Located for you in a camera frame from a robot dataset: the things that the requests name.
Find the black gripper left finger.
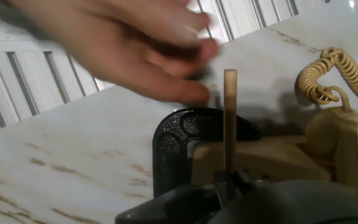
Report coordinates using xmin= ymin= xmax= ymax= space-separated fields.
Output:
xmin=114 ymin=169 xmax=230 ymax=224

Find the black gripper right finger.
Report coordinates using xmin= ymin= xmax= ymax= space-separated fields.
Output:
xmin=236 ymin=169 xmax=258 ymax=191

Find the beige rotary phone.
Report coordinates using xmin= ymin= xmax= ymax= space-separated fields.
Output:
xmin=191 ymin=105 xmax=358 ymax=195

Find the small wooden stick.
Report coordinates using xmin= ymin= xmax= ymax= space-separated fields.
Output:
xmin=223 ymin=68 xmax=238 ymax=175

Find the person's bare hand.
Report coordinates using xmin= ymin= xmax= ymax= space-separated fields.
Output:
xmin=7 ymin=0 xmax=220 ymax=106

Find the black C-clamp with steel screw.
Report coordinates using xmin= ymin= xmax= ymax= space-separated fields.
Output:
xmin=152 ymin=107 xmax=262 ymax=198

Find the marble pattern sheet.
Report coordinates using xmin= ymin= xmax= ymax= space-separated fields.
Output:
xmin=0 ymin=0 xmax=358 ymax=224

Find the beige coiled handset cord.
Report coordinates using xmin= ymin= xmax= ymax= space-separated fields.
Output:
xmin=295 ymin=46 xmax=358 ymax=156

